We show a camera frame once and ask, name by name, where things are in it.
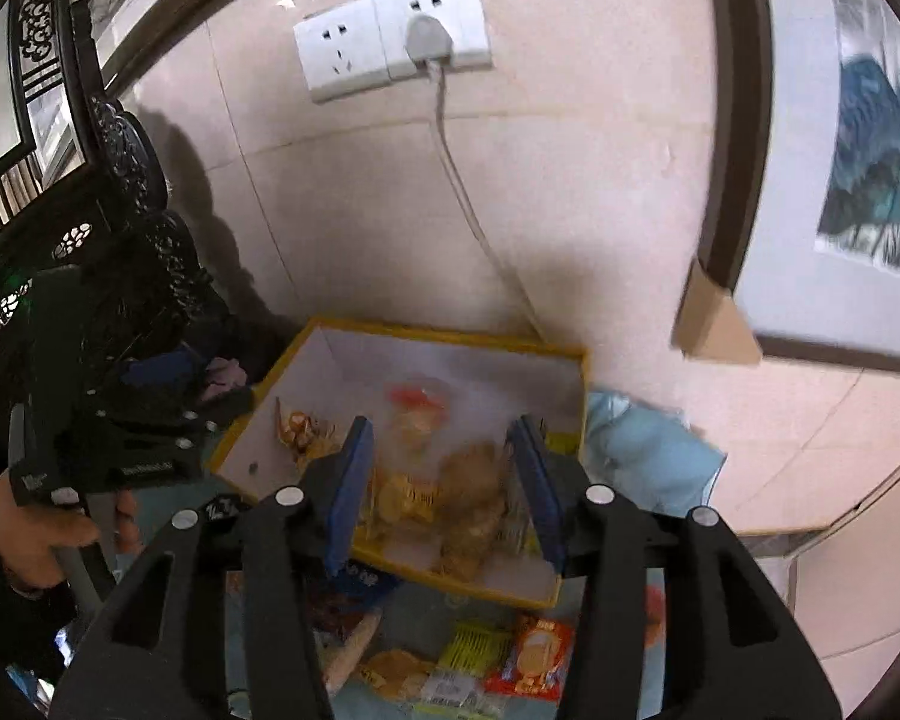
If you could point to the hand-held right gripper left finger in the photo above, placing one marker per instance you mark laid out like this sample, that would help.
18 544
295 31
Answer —
349 495

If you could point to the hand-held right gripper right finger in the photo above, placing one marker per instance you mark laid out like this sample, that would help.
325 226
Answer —
540 495

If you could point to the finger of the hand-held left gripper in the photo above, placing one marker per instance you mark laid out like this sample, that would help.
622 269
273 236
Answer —
180 427
161 371

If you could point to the pile of snack packets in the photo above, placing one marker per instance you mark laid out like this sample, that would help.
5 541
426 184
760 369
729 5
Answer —
412 495

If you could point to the clear golden pastry packet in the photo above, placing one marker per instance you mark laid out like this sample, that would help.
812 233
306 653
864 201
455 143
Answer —
472 517

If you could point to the yellow cardboard box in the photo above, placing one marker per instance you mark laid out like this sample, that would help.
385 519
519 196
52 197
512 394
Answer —
360 360

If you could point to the person's left hand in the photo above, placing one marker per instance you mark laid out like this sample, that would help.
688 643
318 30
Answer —
37 540

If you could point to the pink cloth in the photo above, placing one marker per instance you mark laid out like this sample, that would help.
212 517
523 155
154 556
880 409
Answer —
225 379

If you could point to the light blue printed blanket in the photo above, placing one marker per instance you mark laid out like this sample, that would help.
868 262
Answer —
645 450

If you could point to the dark carved wooden chair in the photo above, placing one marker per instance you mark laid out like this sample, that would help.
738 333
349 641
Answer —
127 165

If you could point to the beige cabinet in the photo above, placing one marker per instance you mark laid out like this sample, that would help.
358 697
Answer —
855 600

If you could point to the framed lotus painting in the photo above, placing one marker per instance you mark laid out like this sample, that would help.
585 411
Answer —
795 165

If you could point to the white wall socket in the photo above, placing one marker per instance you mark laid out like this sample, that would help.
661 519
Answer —
457 7
337 52

